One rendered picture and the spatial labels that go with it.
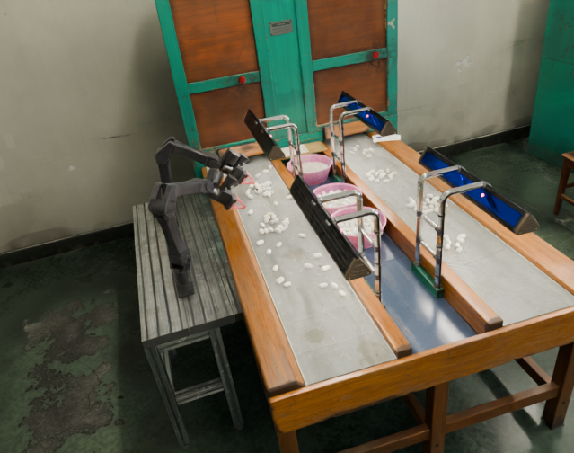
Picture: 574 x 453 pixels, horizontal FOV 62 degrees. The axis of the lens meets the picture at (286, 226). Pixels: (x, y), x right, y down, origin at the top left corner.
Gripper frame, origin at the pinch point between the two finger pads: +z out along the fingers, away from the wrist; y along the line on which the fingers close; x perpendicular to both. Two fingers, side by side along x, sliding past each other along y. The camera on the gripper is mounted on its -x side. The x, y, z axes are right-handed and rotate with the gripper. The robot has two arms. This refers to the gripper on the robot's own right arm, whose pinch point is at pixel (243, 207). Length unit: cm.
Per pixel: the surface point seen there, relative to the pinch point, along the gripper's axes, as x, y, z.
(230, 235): 13.2, -7.3, -1.3
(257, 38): -66, 82, -12
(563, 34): -191, 122, 202
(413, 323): -15, -82, 45
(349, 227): -19, -20, 42
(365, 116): -63, 26, 42
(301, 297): 3, -59, 14
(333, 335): 0, -83, 17
